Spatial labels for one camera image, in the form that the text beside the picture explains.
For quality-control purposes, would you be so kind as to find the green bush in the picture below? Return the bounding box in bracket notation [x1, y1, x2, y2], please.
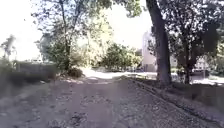
[99, 42, 143, 72]

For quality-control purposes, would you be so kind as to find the pale road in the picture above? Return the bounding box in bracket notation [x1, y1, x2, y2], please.
[81, 68, 224, 85]

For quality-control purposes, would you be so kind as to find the pale building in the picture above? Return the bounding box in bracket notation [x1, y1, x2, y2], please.
[141, 30, 179, 73]

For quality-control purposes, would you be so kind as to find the grey brown paved path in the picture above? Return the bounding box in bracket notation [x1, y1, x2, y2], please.
[0, 75, 221, 128]

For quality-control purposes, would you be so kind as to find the thick dark tree trunk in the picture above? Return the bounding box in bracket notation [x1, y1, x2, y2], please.
[145, 0, 173, 86]

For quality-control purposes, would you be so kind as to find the thin-trunked tree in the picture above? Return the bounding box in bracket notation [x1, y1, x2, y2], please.
[31, 0, 114, 78]

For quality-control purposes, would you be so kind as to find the dark kerb strip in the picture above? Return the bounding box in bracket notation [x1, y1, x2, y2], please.
[128, 78, 224, 127]

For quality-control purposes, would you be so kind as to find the small dark tree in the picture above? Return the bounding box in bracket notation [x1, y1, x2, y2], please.
[166, 0, 224, 85]

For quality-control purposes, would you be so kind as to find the tall dry grass verge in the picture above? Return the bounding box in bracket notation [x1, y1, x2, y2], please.
[0, 59, 61, 84]

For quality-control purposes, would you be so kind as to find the grass strip with leaves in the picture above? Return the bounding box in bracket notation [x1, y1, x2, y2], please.
[133, 76, 224, 114]

